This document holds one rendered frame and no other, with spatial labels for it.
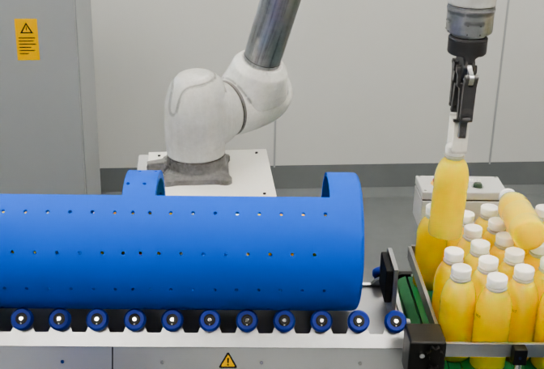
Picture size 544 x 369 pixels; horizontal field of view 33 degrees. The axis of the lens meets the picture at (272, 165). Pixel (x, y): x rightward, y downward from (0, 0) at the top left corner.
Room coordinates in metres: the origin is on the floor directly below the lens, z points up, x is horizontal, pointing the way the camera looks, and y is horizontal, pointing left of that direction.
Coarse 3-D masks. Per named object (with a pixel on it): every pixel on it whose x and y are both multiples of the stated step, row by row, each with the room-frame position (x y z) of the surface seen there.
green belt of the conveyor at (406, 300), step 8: (400, 280) 1.91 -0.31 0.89; (408, 280) 1.90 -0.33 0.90; (400, 288) 1.87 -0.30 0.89; (408, 288) 1.86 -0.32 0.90; (416, 288) 1.86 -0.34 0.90; (400, 296) 1.85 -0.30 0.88; (408, 296) 1.82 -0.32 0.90; (416, 296) 1.82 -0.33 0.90; (408, 304) 1.79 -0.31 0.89; (416, 304) 1.79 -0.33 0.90; (408, 312) 1.76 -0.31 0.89; (416, 312) 1.75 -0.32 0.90; (424, 312) 1.75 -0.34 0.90; (416, 320) 1.72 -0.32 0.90; (424, 320) 1.72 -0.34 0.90; (528, 360) 1.58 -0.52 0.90; (448, 368) 1.54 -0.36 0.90; (456, 368) 1.54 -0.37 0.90; (464, 368) 1.54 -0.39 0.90; (472, 368) 1.54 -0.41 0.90; (504, 368) 1.55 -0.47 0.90; (512, 368) 1.55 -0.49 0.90; (528, 368) 1.55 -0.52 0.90; (536, 368) 1.55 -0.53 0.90
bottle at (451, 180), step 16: (448, 160) 1.72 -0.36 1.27; (464, 160) 1.73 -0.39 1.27; (448, 176) 1.71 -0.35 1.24; (464, 176) 1.71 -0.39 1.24; (432, 192) 1.74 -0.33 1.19; (448, 192) 1.70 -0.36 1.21; (464, 192) 1.71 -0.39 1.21; (432, 208) 1.73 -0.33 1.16; (448, 208) 1.70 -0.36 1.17; (464, 208) 1.72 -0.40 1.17; (432, 224) 1.72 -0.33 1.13; (448, 224) 1.70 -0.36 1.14
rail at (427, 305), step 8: (408, 248) 1.91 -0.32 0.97; (408, 256) 1.90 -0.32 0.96; (416, 264) 1.83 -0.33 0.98; (416, 272) 1.80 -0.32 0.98; (416, 280) 1.79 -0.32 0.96; (424, 288) 1.72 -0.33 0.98; (424, 296) 1.69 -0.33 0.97; (424, 304) 1.69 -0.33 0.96; (432, 312) 1.62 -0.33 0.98; (432, 320) 1.60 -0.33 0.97
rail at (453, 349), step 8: (448, 344) 1.51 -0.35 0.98; (456, 344) 1.51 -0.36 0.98; (464, 344) 1.51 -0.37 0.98; (472, 344) 1.51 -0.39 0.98; (480, 344) 1.51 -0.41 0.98; (488, 344) 1.51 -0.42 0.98; (496, 344) 1.51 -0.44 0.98; (504, 344) 1.51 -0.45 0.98; (512, 344) 1.51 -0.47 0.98; (520, 344) 1.51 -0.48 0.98; (528, 344) 1.51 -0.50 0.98; (536, 344) 1.51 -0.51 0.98; (448, 352) 1.51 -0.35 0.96; (456, 352) 1.51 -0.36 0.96; (464, 352) 1.51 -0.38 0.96; (472, 352) 1.51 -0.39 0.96; (480, 352) 1.51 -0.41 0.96; (488, 352) 1.51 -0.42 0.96; (496, 352) 1.51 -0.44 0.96; (504, 352) 1.51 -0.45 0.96; (528, 352) 1.51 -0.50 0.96; (536, 352) 1.51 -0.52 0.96
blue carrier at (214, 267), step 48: (144, 192) 1.64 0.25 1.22; (336, 192) 1.66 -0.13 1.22; (0, 240) 1.56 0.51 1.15; (48, 240) 1.57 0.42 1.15; (96, 240) 1.57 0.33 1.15; (144, 240) 1.57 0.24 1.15; (192, 240) 1.57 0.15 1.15; (240, 240) 1.58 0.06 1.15; (288, 240) 1.58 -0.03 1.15; (336, 240) 1.58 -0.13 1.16; (0, 288) 1.55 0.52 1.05; (48, 288) 1.56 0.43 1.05; (96, 288) 1.56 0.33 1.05; (144, 288) 1.56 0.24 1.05; (192, 288) 1.57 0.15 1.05; (240, 288) 1.57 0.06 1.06; (288, 288) 1.57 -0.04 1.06; (336, 288) 1.57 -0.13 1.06
